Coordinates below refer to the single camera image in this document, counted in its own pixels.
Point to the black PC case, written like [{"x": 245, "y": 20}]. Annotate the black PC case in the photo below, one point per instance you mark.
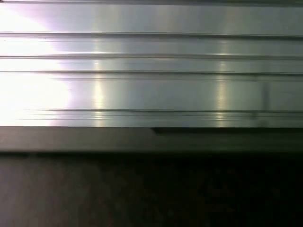
[{"x": 151, "y": 142}]

